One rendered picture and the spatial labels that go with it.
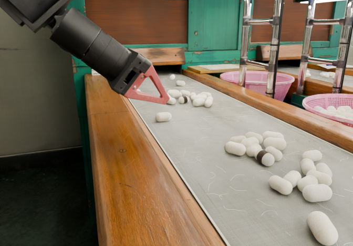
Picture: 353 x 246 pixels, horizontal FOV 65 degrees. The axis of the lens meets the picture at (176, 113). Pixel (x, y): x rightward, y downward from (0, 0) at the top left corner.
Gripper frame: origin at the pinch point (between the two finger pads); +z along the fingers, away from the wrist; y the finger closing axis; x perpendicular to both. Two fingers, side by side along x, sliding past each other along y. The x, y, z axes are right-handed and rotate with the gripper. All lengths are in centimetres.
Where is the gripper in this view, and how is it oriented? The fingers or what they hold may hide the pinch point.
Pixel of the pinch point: (163, 98)
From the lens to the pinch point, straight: 48.3
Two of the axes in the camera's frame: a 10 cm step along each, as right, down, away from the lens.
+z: 7.3, 5.3, 4.3
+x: -6.1, 7.9, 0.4
